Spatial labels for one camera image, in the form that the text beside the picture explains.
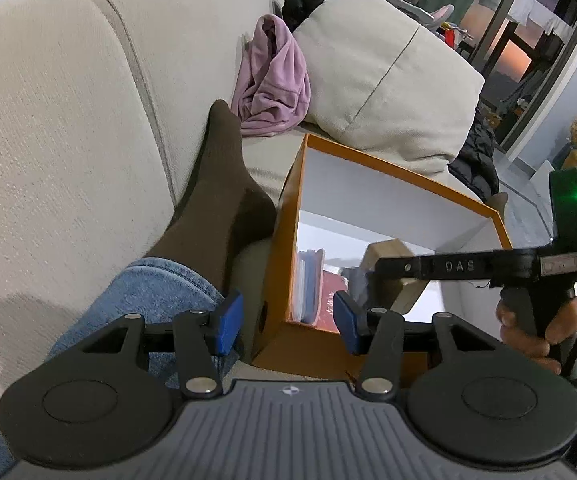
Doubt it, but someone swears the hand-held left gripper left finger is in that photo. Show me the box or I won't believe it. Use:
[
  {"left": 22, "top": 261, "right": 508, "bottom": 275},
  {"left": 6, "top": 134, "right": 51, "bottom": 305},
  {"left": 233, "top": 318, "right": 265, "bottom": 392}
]
[{"left": 81, "top": 290, "right": 244, "bottom": 399}]

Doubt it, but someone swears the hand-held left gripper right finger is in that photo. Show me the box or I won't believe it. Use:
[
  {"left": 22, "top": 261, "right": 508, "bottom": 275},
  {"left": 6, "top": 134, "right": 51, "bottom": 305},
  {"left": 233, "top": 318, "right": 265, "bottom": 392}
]
[{"left": 333, "top": 290, "right": 495, "bottom": 401}]

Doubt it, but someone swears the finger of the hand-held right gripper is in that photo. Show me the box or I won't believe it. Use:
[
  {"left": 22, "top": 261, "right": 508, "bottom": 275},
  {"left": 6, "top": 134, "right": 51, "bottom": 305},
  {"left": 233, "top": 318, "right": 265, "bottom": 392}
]
[{"left": 375, "top": 253, "right": 491, "bottom": 287}]

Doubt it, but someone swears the wooden block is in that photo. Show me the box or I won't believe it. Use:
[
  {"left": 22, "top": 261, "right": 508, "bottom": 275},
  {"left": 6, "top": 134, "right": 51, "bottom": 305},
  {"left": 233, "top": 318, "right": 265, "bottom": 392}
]
[{"left": 361, "top": 239, "right": 432, "bottom": 317}]

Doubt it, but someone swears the orange cardboard box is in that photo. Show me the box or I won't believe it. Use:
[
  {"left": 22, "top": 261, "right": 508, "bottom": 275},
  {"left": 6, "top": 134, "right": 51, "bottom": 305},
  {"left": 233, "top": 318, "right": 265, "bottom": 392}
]
[{"left": 250, "top": 132, "right": 512, "bottom": 388}]

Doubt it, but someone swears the person's right hand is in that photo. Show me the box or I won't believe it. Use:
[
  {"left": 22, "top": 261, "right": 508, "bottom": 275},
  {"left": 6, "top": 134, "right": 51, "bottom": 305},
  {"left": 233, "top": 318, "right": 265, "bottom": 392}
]
[{"left": 495, "top": 294, "right": 577, "bottom": 362}]

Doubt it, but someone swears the red booklet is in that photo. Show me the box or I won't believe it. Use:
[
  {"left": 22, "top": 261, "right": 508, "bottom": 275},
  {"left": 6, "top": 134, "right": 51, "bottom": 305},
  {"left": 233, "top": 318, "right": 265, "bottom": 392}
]
[{"left": 313, "top": 269, "right": 350, "bottom": 330}]

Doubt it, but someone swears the grey crumpled item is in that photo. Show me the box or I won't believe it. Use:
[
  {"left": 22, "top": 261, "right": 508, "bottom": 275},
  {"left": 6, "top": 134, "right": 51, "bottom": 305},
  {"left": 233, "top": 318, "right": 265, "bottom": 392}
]
[{"left": 341, "top": 265, "right": 372, "bottom": 311}]

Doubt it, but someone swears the blue and white card stack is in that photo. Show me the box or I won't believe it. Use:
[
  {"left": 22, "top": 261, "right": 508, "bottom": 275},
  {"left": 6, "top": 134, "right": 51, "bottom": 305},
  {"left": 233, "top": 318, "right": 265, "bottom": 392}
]
[{"left": 293, "top": 248, "right": 327, "bottom": 322}]

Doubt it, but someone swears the person's leg in blue jeans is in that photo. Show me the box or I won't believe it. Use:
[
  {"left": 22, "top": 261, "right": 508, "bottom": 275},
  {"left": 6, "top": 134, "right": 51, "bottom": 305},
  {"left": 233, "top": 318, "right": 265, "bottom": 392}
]
[{"left": 0, "top": 257, "right": 242, "bottom": 480}]

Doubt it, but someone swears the black puffer jacket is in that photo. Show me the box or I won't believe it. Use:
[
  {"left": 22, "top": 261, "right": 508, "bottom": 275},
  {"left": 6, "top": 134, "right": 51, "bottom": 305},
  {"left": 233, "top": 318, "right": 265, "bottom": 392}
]
[{"left": 449, "top": 110, "right": 500, "bottom": 203}]

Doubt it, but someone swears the person's foot in brown sock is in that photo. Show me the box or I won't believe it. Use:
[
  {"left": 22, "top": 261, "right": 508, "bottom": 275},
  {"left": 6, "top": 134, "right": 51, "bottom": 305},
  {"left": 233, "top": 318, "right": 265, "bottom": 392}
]
[{"left": 144, "top": 99, "right": 277, "bottom": 302}]

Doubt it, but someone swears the dark framed glass door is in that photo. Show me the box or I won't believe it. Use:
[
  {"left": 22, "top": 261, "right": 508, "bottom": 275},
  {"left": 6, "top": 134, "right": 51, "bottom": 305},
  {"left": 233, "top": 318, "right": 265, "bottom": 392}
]
[{"left": 469, "top": 0, "right": 577, "bottom": 153}]

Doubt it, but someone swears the beige cushion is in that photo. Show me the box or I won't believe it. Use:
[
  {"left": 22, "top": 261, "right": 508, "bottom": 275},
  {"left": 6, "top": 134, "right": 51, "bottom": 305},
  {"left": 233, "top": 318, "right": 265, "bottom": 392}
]
[{"left": 293, "top": 0, "right": 485, "bottom": 177}]

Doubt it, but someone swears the purple cloth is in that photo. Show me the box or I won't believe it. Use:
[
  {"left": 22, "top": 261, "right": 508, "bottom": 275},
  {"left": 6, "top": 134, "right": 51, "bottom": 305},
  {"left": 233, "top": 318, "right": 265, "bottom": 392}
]
[{"left": 232, "top": 14, "right": 312, "bottom": 139}]

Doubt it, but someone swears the beige sofa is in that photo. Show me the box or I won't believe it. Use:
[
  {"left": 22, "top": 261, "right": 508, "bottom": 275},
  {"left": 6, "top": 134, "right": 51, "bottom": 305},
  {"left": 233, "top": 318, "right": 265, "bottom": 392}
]
[{"left": 0, "top": 0, "right": 499, "bottom": 456}]

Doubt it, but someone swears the black garment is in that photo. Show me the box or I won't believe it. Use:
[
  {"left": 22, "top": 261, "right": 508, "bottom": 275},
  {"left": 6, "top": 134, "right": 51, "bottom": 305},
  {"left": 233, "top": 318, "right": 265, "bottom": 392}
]
[{"left": 282, "top": 0, "right": 342, "bottom": 33}]

